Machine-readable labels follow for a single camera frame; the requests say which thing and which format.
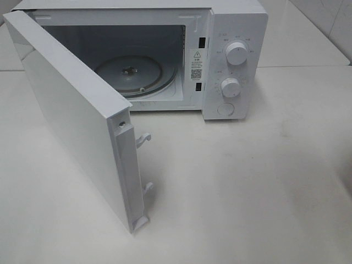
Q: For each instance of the white warning label sticker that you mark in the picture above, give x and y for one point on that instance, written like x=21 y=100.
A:
x=196 y=61

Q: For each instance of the white microwave knob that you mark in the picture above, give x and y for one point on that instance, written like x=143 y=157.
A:
x=236 y=53
x=230 y=87

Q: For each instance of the glass microwave turntable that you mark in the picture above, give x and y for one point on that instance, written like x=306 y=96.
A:
x=136 y=75

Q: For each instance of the white microwave oven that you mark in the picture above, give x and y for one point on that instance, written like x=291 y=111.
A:
x=141 y=55

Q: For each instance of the white microwave door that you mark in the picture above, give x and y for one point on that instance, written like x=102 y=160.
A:
x=89 y=117

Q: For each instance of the round white door release button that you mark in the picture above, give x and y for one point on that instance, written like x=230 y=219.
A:
x=226 y=109

